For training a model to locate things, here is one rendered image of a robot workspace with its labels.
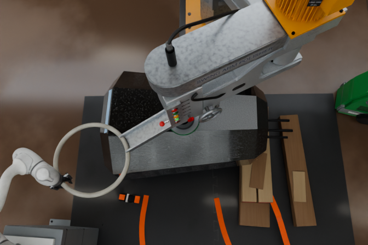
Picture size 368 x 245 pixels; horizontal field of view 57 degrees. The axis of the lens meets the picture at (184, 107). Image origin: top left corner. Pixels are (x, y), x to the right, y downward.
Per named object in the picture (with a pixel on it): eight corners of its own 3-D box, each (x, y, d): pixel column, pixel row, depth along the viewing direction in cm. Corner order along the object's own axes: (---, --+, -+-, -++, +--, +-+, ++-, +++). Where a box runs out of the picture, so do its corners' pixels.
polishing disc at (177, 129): (162, 115, 234) (161, 114, 232) (188, 99, 236) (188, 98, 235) (178, 140, 227) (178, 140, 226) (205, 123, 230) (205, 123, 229)
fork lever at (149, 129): (208, 79, 215) (207, 77, 211) (223, 105, 209) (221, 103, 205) (120, 132, 227) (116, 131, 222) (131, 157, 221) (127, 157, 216)
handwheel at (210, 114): (214, 101, 204) (215, 92, 190) (222, 115, 201) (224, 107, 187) (192, 112, 203) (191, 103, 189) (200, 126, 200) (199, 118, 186)
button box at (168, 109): (182, 116, 191) (178, 98, 165) (184, 120, 191) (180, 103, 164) (169, 122, 191) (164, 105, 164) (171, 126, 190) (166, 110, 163)
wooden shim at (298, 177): (292, 171, 289) (292, 170, 288) (304, 171, 289) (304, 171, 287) (293, 201, 281) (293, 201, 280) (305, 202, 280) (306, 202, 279)
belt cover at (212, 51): (308, -7, 178) (317, -30, 162) (335, 29, 170) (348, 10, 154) (141, 68, 169) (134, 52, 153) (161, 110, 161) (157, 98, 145)
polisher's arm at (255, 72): (279, 46, 221) (299, -1, 175) (298, 75, 214) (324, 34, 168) (178, 93, 214) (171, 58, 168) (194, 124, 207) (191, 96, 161)
